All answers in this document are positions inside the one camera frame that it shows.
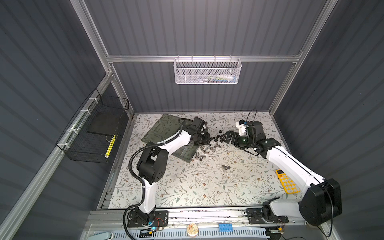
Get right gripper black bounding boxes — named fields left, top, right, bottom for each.
left=219, top=130, right=254, bottom=149

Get blue toy brick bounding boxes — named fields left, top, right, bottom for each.
left=219, top=223, right=233, bottom=233

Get black wire mesh basket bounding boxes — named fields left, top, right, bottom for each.
left=57, top=90, right=130, bottom=164

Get yellow marker in black basket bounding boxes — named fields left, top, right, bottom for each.
left=105, top=135, right=117, bottom=159

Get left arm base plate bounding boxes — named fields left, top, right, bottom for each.
left=126, top=210, right=169, bottom=228

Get yellow calculator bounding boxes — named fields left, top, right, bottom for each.
left=276, top=169, right=301, bottom=195

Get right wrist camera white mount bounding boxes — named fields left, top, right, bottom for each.
left=235, top=120, right=247, bottom=136

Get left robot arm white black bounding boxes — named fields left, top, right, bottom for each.
left=131, top=117, right=211, bottom=216

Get green compartment organizer box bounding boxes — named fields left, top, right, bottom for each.
left=142, top=114, right=199, bottom=163

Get markers in white basket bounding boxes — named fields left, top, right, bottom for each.
left=199, top=75, right=238, bottom=84

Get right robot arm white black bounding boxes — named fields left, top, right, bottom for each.
left=220, top=120, right=343, bottom=226

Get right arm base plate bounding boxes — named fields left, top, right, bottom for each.
left=244, top=207, right=289, bottom=225

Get white wire mesh basket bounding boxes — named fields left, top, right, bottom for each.
left=173, top=58, right=242, bottom=85

